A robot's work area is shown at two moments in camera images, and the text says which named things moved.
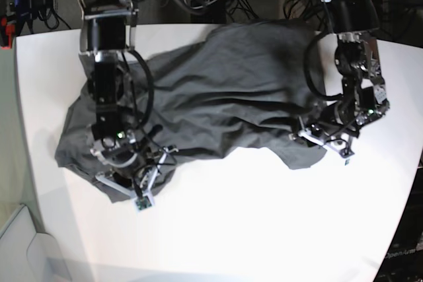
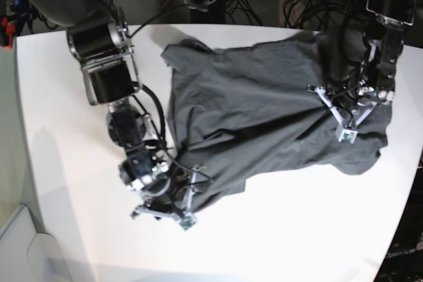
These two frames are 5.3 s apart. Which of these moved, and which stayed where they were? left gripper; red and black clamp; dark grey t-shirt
Moved: dark grey t-shirt; left gripper
Stayed: red and black clamp
